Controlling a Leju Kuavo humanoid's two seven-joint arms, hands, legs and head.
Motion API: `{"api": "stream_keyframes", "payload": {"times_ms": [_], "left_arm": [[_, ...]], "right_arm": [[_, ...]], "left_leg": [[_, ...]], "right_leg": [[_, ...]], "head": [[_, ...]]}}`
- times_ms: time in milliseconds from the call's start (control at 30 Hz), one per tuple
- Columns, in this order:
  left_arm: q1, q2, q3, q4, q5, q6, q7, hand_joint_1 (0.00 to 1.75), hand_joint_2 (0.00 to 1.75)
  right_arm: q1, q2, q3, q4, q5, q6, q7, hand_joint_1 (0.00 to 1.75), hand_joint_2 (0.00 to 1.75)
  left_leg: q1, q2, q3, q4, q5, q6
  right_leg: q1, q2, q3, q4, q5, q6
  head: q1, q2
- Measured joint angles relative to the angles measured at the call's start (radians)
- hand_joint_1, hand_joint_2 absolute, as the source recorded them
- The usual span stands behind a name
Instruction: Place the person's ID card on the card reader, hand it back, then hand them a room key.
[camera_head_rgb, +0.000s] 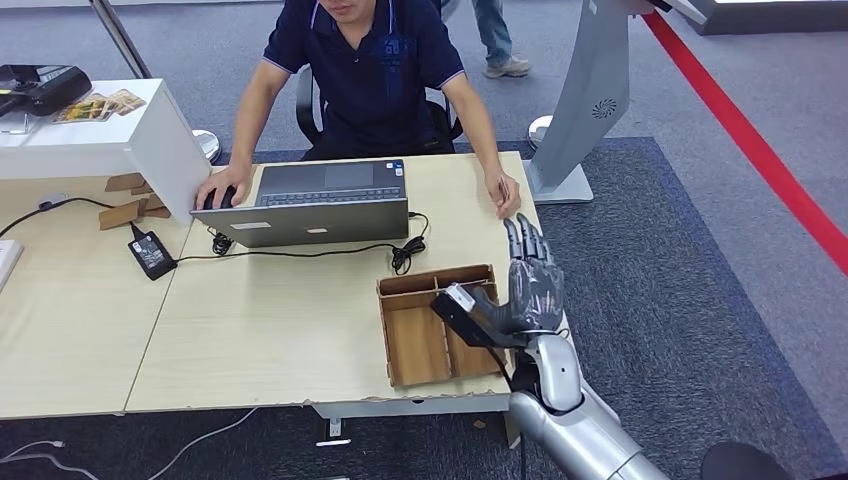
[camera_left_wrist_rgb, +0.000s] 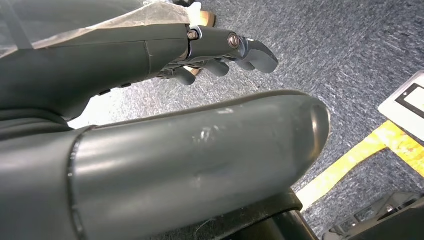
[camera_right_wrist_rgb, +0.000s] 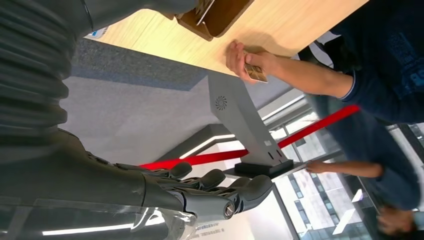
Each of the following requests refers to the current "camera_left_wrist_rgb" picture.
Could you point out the yellow floor tape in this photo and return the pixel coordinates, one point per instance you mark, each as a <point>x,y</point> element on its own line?
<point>348,162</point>

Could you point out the black robot body part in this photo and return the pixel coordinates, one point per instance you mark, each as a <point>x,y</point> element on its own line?
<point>265,215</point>

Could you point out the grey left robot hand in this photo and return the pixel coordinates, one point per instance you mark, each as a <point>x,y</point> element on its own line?
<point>198,159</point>

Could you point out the tan rounded object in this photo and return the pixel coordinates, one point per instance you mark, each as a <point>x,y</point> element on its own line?
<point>207,19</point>

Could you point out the dark grey machine base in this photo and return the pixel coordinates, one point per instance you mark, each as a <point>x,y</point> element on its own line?
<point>381,222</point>

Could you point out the white panel with black frame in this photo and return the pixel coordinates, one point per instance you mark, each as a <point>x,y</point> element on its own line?
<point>397,112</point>

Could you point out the clear plastic left hand cover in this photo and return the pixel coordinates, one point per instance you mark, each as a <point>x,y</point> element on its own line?
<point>149,16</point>

